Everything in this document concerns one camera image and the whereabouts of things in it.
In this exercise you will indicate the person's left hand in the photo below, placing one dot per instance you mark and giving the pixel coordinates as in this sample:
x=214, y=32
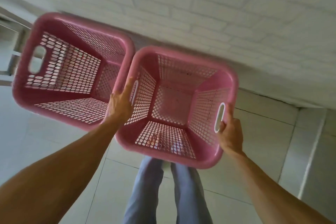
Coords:
x=120, y=109

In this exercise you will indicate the person's right hand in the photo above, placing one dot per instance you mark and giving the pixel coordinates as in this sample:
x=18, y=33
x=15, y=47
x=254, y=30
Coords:
x=233, y=134

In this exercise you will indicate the person's right thumb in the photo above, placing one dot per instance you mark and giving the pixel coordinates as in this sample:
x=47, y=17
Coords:
x=229, y=112

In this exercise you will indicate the person's left thumb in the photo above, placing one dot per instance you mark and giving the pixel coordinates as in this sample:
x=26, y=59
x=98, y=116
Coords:
x=127, y=87

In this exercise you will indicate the pink plastic laundry basket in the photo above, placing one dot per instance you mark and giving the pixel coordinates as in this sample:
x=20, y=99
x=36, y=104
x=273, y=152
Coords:
x=78, y=37
x=173, y=105

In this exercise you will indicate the person's right forearm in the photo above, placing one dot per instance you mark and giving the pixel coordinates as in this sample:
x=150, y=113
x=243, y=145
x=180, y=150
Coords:
x=267, y=192

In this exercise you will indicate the person's left forearm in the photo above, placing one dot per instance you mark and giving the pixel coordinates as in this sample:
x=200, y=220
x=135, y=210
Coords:
x=57, y=174

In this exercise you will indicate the person's blue-grey trousers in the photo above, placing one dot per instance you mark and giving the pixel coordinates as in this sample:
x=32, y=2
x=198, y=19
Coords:
x=185, y=195

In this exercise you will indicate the white door frame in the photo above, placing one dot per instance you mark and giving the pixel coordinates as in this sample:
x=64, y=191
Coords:
x=312, y=153

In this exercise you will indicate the grey metal rack frame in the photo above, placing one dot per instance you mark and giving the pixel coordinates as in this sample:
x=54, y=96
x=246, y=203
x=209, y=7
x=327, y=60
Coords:
x=15, y=45

